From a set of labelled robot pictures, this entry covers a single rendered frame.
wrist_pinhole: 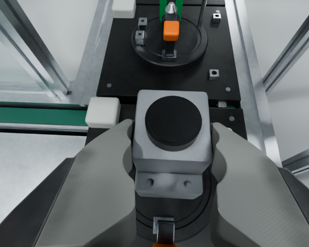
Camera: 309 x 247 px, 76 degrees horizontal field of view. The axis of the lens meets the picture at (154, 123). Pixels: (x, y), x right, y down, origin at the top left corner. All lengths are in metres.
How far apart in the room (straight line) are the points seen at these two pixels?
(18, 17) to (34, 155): 0.22
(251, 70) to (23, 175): 0.43
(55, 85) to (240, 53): 0.34
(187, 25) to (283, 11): 0.41
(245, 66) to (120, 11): 0.27
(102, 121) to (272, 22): 0.57
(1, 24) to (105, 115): 0.15
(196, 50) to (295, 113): 0.27
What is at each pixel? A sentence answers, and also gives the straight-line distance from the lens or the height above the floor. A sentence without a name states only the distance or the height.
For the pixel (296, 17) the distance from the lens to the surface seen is 0.76.
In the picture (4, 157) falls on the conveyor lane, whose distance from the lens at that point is 0.43.
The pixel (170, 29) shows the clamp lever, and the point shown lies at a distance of 0.28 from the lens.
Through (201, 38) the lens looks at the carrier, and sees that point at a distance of 0.40.
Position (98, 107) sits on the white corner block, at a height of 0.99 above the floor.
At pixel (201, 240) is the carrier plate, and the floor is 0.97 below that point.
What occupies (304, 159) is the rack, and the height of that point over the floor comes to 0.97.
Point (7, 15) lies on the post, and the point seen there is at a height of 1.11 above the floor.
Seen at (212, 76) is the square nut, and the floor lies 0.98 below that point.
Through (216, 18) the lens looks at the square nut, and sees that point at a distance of 0.46.
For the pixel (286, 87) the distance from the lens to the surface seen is 0.56.
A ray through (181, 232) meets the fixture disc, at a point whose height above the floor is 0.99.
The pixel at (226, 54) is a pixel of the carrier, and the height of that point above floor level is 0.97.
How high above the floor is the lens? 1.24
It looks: 64 degrees down
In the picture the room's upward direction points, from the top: 2 degrees counter-clockwise
